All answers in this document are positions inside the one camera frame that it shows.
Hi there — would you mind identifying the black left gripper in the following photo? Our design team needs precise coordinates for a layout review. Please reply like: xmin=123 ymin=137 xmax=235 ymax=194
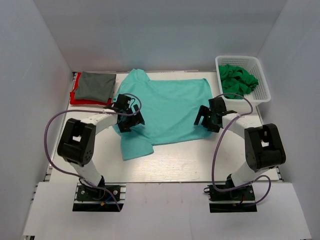
xmin=117 ymin=104 xmax=144 ymax=133

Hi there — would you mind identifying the teal t shirt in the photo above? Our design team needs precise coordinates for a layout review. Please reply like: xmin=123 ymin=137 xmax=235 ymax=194
xmin=113 ymin=69 xmax=213 ymax=161

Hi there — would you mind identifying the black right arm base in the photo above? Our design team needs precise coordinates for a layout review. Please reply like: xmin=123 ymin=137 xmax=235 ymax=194
xmin=203 ymin=185 xmax=257 ymax=213

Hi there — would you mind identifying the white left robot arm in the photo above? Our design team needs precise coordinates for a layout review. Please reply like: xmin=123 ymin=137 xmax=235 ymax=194
xmin=57 ymin=93 xmax=145 ymax=200

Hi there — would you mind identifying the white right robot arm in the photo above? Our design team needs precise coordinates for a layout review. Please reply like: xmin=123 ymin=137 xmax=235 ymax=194
xmin=194 ymin=95 xmax=286 ymax=200

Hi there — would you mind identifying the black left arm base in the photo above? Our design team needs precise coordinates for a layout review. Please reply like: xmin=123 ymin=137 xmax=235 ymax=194
xmin=72 ymin=183 xmax=126 ymax=213

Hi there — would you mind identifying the crumpled green t shirt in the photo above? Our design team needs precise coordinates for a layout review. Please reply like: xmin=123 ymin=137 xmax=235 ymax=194
xmin=218 ymin=64 xmax=259 ymax=100

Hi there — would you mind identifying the white plastic basket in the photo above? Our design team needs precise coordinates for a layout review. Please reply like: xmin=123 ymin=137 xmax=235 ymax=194
xmin=215 ymin=55 xmax=271 ymax=113

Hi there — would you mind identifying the folded grey t shirt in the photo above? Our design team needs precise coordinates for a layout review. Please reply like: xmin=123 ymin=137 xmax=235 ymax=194
xmin=74 ymin=71 xmax=117 ymax=104

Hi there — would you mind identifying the folded red t shirt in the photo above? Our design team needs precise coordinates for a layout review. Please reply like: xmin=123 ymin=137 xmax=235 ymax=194
xmin=69 ymin=72 xmax=113 ymax=106

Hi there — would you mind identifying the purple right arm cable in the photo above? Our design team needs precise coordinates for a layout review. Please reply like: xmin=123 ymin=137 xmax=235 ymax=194
xmin=211 ymin=93 xmax=273 ymax=207

